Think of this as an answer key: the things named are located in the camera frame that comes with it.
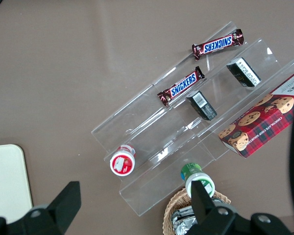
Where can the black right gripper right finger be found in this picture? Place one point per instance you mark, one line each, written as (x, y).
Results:
(205, 215)

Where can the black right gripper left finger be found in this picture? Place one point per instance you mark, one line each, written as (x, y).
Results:
(56, 215)

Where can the light wicker basket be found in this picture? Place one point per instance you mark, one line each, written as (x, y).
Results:
(171, 205)

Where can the beige plastic tray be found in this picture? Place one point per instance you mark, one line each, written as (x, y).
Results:
(7, 183)

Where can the silver foil pack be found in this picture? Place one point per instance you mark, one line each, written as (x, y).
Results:
(183, 220)

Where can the green lidded cup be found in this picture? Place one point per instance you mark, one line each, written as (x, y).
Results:
(191, 171)

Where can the red lidded cup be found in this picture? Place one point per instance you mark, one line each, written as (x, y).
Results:
(122, 161)

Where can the clear acrylic step riser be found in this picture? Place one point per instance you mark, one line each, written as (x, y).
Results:
(147, 127)
(225, 102)

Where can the red tartan cookie box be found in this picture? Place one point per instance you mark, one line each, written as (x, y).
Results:
(262, 122)

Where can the small black box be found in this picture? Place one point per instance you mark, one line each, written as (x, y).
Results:
(245, 72)
(202, 105)

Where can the brown Snickers bar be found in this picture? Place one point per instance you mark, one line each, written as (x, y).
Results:
(182, 85)
(218, 44)

